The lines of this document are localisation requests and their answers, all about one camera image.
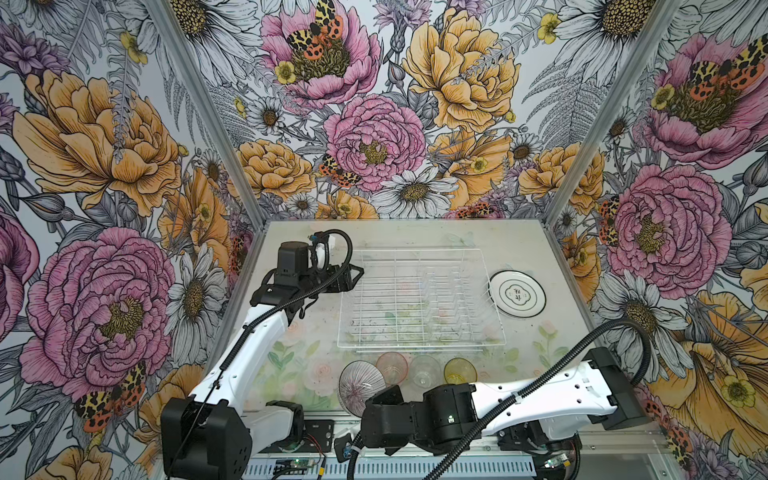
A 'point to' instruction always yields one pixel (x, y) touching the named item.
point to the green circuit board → (292, 463)
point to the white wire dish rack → (419, 300)
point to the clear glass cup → (425, 371)
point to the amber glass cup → (460, 370)
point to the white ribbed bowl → (359, 381)
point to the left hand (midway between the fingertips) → (351, 281)
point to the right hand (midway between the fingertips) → (377, 411)
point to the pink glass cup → (393, 367)
